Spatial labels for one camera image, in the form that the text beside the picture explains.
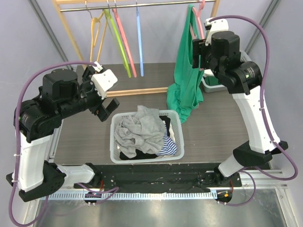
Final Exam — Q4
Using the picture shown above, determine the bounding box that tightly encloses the pink hanger with green top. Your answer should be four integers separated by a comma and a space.
190, 0, 205, 68

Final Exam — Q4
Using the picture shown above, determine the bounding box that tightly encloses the grey tank top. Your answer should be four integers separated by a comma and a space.
114, 105, 166, 157

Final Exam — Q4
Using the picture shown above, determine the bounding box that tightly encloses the green tank top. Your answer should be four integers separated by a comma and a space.
167, 4, 204, 123

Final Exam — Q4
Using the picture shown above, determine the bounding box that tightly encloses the black tank top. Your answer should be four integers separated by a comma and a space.
117, 115, 172, 158

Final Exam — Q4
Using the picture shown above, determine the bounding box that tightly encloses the blue hanger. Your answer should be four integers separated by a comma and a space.
136, 1, 144, 77

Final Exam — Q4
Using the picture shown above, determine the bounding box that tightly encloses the blue white striped tank top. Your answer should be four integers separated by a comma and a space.
156, 136, 177, 156

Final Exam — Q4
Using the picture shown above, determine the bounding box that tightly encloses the yellow velvet hanger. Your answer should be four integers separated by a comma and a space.
85, 1, 107, 61

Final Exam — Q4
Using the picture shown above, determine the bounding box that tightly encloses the lime green hanger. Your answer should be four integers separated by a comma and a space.
105, 0, 132, 78

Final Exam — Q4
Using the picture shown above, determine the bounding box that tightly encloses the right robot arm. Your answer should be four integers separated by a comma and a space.
193, 31, 280, 187

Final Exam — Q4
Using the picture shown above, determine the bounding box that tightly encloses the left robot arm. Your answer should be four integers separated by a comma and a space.
17, 66, 119, 202

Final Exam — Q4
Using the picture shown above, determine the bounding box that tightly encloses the wooden clothes rack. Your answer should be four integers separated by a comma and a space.
51, 0, 221, 97

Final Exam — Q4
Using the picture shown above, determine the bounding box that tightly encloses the folded green garment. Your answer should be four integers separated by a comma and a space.
204, 76, 221, 87

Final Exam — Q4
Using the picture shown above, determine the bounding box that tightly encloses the white perforated back basket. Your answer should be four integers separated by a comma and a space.
201, 51, 251, 93

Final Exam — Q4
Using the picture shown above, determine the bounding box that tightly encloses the white perforated basket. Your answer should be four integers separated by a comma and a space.
109, 105, 185, 164
201, 51, 251, 93

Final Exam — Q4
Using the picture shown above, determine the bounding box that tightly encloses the white perforated front basket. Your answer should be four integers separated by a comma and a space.
109, 105, 185, 164

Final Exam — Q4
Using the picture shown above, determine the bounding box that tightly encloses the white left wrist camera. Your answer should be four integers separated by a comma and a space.
91, 61, 118, 100

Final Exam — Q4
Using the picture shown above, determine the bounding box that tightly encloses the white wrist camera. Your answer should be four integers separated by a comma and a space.
91, 61, 118, 100
204, 17, 229, 46

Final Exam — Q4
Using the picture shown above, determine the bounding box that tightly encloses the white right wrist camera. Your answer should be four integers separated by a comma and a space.
204, 17, 229, 46

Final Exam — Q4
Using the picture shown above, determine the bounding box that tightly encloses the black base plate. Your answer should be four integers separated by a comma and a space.
85, 163, 242, 193

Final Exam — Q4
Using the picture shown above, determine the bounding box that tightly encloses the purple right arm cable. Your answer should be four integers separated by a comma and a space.
210, 15, 298, 206

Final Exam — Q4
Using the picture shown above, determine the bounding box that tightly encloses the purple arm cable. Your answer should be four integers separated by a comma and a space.
8, 61, 119, 227
210, 15, 298, 206

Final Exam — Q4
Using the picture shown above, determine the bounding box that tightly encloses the white slotted cable duct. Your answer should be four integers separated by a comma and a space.
49, 190, 217, 201

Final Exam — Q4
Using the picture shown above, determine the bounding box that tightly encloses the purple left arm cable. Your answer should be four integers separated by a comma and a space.
8, 61, 119, 227

